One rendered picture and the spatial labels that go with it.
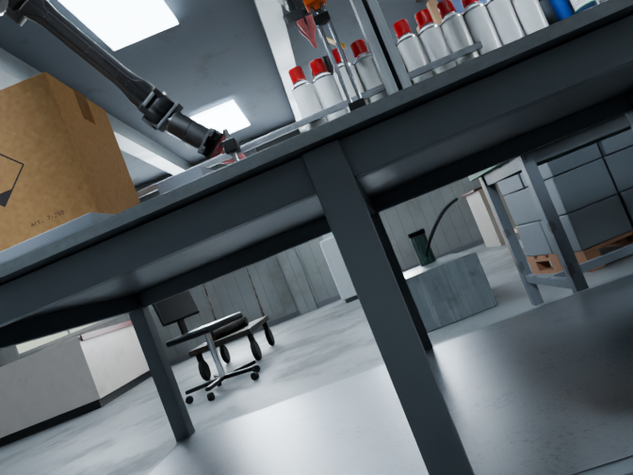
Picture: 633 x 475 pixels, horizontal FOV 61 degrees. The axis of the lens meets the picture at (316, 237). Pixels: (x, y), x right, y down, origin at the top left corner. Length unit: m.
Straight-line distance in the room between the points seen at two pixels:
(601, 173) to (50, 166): 3.32
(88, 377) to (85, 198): 6.78
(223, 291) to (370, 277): 8.70
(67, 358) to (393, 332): 7.12
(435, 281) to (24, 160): 2.85
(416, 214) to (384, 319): 8.55
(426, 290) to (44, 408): 5.75
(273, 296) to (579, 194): 6.48
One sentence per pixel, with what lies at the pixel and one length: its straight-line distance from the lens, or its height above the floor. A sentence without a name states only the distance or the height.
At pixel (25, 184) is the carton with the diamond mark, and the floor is 0.95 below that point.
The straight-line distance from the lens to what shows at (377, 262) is 0.79.
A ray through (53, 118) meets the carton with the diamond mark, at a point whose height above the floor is 1.04.
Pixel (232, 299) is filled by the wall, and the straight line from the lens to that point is 9.45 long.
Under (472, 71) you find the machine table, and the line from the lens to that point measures 0.80.
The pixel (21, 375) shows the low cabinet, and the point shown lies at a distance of 8.12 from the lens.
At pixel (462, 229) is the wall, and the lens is 9.45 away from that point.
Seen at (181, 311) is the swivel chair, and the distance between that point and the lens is 4.72.
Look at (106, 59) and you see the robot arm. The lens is 1.37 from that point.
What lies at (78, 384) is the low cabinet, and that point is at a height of 0.38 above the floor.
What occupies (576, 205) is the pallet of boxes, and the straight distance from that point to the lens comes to 3.70.
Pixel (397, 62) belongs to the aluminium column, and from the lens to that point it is 1.11.
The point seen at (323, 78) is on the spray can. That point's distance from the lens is 1.27.
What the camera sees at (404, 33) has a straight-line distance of 1.29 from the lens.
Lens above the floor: 0.64
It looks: 3 degrees up
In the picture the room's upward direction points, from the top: 22 degrees counter-clockwise
